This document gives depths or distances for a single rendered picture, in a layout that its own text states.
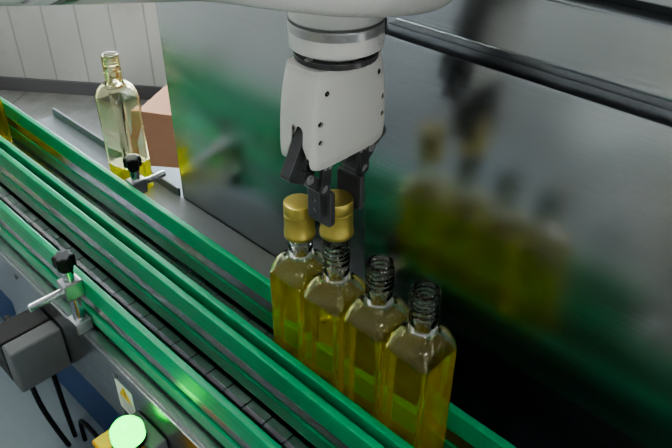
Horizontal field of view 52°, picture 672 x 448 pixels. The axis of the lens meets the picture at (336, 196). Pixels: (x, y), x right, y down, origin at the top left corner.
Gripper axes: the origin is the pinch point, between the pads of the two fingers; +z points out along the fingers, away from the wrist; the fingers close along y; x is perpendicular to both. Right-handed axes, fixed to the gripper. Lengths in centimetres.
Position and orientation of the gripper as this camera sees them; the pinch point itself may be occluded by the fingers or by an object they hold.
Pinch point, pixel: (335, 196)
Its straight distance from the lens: 69.5
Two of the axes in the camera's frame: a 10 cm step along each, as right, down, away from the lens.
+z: 0.0, 8.4, 5.5
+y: -6.9, 4.0, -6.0
